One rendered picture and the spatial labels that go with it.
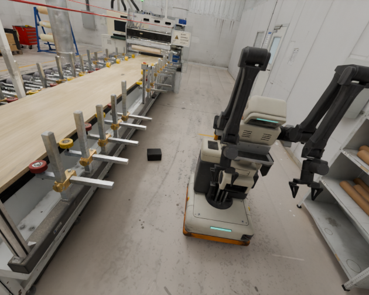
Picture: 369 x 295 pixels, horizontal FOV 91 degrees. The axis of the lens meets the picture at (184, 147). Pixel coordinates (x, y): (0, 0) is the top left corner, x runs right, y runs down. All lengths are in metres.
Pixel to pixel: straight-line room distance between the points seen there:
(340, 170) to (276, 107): 1.57
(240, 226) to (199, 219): 0.37
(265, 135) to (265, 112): 0.19
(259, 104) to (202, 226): 1.12
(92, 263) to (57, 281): 0.23
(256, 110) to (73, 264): 1.73
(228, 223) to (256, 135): 0.88
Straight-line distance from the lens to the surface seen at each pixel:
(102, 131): 1.51
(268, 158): 1.26
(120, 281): 1.76
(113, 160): 1.34
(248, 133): 1.20
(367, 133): 2.43
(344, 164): 2.55
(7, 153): 1.46
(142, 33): 5.70
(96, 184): 1.16
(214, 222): 1.73
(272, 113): 1.13
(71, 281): 1.83
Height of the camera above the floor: 1.64
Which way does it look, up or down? 33 degrees down
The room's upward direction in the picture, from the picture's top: 10 degrees clockwise
